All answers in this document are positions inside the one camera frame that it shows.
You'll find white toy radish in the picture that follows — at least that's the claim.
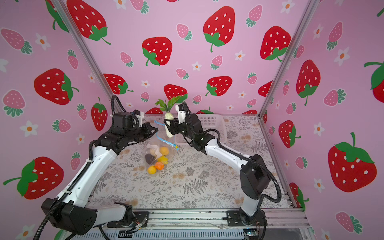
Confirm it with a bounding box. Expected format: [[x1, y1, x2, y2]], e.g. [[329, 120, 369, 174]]
[[154, 95, 182, 139]]

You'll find left aluminium corner post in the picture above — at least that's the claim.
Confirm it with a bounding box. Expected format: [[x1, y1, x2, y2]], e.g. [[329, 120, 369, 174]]
[[53, 1, 124, 111]]

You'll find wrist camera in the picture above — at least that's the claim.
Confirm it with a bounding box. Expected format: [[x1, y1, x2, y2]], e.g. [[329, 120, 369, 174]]
[[176, 104, 186, 124], [133, 110, 145, 121]]

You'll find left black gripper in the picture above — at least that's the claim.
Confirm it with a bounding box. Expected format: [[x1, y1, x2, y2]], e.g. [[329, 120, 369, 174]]
[[125, 123, 158, 146]]

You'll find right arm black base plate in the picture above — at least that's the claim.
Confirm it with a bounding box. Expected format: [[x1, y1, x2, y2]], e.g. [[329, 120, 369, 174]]
[[226, 210, 268, 227]]

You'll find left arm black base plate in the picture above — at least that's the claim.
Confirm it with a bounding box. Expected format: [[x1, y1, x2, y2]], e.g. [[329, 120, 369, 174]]
[[107, 211, 150, 229]]

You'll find right aluminium corner post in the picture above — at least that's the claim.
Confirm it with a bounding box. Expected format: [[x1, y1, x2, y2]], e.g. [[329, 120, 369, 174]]
[[259, 0, 320, 120]]

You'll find dark brown toy fruit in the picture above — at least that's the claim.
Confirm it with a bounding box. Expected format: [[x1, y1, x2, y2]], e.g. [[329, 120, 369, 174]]
[[145, 154, 156, 165]]

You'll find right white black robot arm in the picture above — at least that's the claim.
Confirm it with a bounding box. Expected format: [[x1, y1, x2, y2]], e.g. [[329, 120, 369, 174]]
[[164, 111, 282, 226]]

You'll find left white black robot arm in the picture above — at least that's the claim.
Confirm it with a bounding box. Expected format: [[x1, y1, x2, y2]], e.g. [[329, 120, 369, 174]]
[[34, 110, 158, 240]]

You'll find yellow toy banana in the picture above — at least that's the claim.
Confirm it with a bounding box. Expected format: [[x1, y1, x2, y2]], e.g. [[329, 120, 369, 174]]
[[158, 156, 169, 165]]

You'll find orange toy tangerine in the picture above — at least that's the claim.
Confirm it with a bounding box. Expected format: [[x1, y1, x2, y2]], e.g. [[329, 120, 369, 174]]
[[155, 161, 165, 171]]

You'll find aluminium corner post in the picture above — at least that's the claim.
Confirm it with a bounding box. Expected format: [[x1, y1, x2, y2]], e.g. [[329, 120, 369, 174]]
[[259, 0, 320, 120], [53, 1, 124, 111]]

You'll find clear zip top bag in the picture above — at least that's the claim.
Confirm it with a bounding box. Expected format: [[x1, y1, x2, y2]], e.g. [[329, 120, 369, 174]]
[[143, 120, 180, 176]]

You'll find aluminium front rail frame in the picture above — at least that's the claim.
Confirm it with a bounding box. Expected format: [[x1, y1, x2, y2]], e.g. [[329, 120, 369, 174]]
[[61, 208, 311, 240]]

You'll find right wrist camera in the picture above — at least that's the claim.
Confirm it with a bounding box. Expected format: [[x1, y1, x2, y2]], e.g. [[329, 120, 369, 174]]
[[176, 104, 186, 124]]

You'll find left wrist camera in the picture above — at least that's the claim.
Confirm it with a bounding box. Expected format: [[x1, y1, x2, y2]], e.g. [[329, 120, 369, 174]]
[[133, 110, 145, 121]]

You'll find yellow toy lemon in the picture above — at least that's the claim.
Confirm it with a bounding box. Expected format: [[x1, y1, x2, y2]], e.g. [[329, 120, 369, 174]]
[[148, 166, 157, 175]]

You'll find yellow orange toy fruit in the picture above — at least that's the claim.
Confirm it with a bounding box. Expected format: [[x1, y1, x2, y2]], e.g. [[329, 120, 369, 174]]
[[160, 147, 170, 156]]

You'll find white plastic basket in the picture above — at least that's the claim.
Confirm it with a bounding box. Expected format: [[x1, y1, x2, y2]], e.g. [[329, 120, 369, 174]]
[[173, 113, 228, 146]]

